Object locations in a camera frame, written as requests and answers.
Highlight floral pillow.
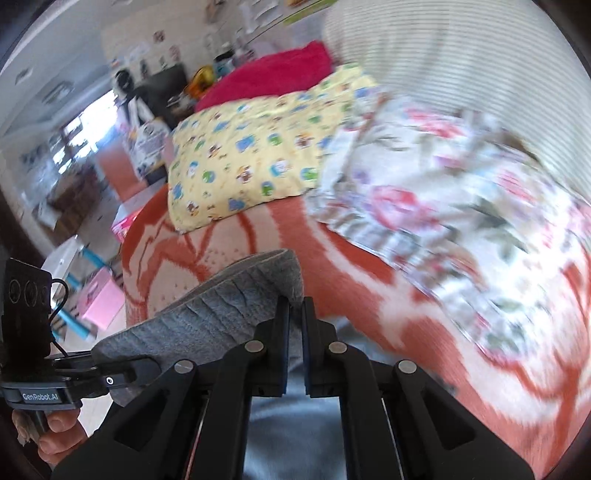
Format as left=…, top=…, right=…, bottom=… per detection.
left=305, top=92, right=591, bottom=365

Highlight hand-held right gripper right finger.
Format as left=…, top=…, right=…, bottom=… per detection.
left=301, top=296, right=536, bottom=480

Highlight red pink pillow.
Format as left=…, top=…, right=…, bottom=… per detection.
left=194, top=41, right=335, bottom=114

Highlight grey pants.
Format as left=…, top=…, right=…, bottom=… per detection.
left=92, top=249, right=393, bottom=480

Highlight white table with blue legs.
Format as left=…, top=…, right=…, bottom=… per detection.
left=41, top=234, right=112, bottom=339

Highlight orange and white blanket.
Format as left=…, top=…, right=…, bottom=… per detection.
left=120, top=185, right=591, bottom=480

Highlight white striped bedding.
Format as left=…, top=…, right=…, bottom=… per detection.
left=321, top=0, right=587, bottom=208

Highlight printed cardboard box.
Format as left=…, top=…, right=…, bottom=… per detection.
left=133, top=117, right=168, bottom=182

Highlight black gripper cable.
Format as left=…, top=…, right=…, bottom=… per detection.
left=47, top=278, right=71, bottom=357

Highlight pink box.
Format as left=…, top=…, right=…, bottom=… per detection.
left=111, top=207, right=145, bottom=241

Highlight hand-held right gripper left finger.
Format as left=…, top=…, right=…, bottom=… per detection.
left=51, top=295, right=291, bottom=480

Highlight pink cabinet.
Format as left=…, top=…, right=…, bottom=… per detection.
left=78, top=268, right=126, bottom=329

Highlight person's left hand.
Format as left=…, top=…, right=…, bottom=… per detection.
left=11, top=408, right=90, bottom=467

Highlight yellow cartoon print pillow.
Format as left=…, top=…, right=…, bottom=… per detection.
left=166, top=65, right=379, bottom=234

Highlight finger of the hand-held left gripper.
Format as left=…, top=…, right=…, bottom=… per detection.
left=53, top=356, right=158, bottom=398

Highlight yellow toy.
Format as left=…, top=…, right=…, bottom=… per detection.
left=187, top=65, right=216, bottom=99

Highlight dark monitor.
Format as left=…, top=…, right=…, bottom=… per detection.
left=137, top=65, right=186, bottom=116

